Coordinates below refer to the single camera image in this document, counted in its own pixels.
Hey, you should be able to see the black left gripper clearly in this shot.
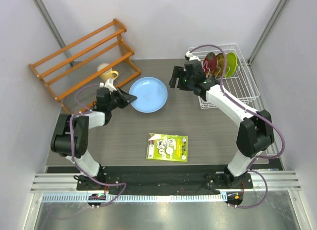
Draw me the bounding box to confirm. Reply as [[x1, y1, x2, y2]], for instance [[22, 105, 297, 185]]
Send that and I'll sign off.
[[107, 87, 136, 111]]

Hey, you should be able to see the light blue plate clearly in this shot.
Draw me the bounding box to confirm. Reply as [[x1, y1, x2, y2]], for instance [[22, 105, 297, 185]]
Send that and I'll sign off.
[[129, 77, 168, 114]]

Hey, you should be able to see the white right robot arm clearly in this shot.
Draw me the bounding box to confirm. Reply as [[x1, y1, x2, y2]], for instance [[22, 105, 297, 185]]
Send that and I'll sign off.
[[169, 59, 274, 188]]

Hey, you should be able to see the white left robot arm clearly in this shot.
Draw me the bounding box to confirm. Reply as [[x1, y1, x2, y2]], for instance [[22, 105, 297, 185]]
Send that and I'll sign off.
[[51, 88, 137, 190]]

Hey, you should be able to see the orange wooden shelf rack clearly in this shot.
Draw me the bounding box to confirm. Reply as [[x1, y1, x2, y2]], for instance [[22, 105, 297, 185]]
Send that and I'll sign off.
[[28, 18, 141, 114]]

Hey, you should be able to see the yellow ceramic mug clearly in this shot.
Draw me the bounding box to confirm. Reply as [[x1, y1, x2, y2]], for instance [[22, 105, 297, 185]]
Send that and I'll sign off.
[[100, 70, 119, 82]]

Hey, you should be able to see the red patterned plate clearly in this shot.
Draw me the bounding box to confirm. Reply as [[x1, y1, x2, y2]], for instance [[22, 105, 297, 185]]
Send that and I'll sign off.
[[203, 52, 217, 78]]

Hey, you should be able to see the white cup on shelf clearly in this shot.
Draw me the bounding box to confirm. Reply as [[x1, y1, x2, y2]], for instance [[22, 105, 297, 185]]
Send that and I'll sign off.
[[97, 63, 109, 73]]

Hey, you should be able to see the brown yellow-rimmed plate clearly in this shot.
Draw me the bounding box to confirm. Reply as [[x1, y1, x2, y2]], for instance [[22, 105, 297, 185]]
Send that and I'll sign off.
[[215, 53, 224, 78]]

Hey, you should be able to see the green illustrated booklet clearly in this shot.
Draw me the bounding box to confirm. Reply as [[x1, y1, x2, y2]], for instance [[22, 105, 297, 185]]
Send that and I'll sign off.
[[146, 133, 189, 163]]

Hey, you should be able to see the lime green plate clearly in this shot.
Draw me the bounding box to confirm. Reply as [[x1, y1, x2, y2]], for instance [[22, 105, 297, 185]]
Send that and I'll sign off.
[[225, 52, 237, 78]]

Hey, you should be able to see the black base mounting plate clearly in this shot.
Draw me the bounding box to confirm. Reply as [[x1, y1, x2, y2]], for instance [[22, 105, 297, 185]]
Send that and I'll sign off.
[[74, 165, 254, 196]]

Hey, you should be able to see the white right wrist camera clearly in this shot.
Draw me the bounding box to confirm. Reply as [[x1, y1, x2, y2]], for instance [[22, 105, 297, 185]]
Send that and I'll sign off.
[[185, 51, 200, 61]]

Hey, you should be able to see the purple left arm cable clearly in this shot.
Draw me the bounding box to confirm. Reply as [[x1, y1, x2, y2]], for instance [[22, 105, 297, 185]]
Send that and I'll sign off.
[[70, 83, 128, 207]]

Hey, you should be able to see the white wire dish rack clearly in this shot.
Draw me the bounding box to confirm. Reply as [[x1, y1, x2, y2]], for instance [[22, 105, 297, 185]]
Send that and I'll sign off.
[[188, 44, 260, 110]]

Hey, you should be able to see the aluminium side rail right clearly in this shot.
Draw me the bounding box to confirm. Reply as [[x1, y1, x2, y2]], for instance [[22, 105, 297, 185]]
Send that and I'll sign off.
[[247, 61, 283, 164]]

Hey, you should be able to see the aluminium front rail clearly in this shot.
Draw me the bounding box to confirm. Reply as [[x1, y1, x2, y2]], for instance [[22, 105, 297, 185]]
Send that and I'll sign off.
[[31, 171, 301, 205]]

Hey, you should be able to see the aluminium frame post left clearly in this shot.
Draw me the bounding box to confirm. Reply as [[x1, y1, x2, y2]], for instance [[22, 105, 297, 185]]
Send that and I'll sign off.
[[28, 0, 75, 67]]

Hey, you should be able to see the aluminium frame post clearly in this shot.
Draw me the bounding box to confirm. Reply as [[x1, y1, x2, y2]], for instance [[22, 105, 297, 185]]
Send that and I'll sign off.
[[28, 0, 75, 67], [247, 0, 290, 66]]

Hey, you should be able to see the aluminium frame post right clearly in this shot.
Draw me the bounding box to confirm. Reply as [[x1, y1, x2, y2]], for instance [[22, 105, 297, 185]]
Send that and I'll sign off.
[[247, 0, 290, 66]]

